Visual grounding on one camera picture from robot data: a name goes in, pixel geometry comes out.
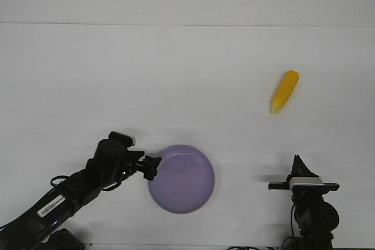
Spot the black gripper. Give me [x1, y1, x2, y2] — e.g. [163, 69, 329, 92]
[124, 150, 162, 180]
[268, 155, 340, 198]

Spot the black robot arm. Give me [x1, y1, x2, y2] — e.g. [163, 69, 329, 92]
[1, 136, 161, 249]
[268, 155, 340, 249]

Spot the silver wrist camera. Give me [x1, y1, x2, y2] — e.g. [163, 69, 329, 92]
[289, 177, 325, 190]
[108, 131, 135, 148]

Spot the purple round plate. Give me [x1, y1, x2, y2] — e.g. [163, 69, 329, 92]
[148, 145, 215, 214]

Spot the yellow corn cob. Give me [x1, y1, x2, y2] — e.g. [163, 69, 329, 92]
[270, 70, 299, 114]

